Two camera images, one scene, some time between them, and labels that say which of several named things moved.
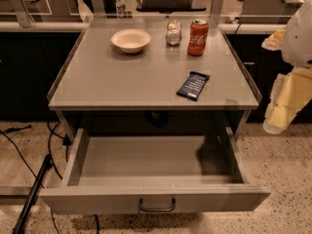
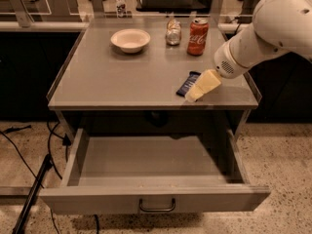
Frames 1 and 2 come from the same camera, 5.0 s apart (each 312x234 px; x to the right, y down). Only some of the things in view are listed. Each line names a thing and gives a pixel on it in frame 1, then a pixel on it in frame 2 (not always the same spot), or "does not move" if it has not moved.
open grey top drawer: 155,175 does not move
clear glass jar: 174,32 does not move
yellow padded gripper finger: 290,93 -> 207,81
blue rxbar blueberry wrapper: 192,87 does not move
